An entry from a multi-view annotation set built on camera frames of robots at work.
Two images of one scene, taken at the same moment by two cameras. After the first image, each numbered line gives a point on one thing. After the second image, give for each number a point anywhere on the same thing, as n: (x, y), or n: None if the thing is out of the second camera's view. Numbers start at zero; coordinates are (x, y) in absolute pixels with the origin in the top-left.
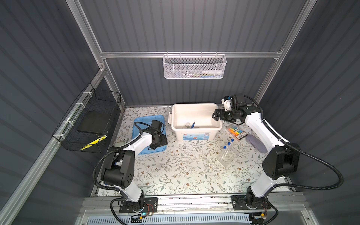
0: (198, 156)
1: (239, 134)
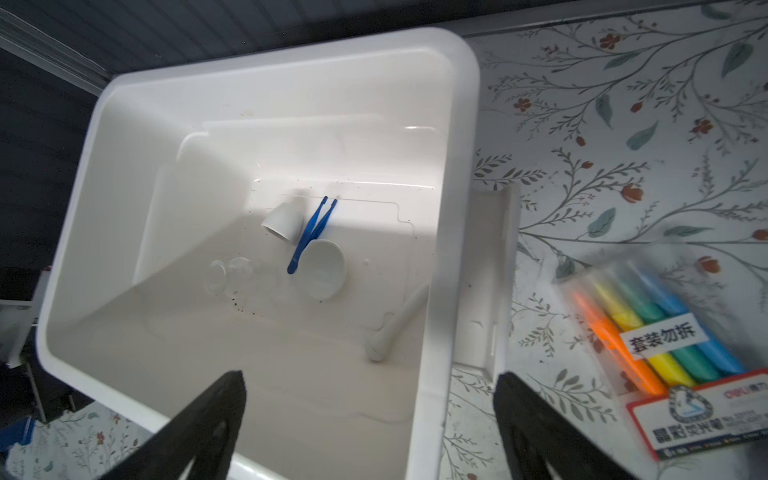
0: (381, 340)
1: (687, 386)
